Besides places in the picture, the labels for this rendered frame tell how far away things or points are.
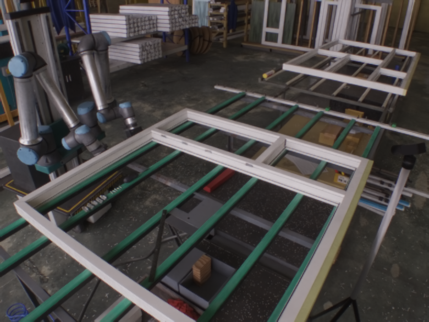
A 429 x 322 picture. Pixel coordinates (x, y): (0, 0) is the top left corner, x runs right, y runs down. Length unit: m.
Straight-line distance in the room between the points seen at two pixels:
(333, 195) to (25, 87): 1.89
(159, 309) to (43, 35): 2.12
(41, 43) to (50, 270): 1.73
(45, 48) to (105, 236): 1.59
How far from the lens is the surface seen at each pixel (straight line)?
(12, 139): 2.86
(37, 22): 2.66
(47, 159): 2.55
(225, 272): 1.68
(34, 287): 1.56
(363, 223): 3.12
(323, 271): 1.35
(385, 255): 2.91
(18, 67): 2.12
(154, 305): 1.21
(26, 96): 2.19
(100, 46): 2.58
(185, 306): 1.53
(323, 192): 1.79
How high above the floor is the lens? 1.94
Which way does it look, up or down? 32 degrees down
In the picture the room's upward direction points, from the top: straight up
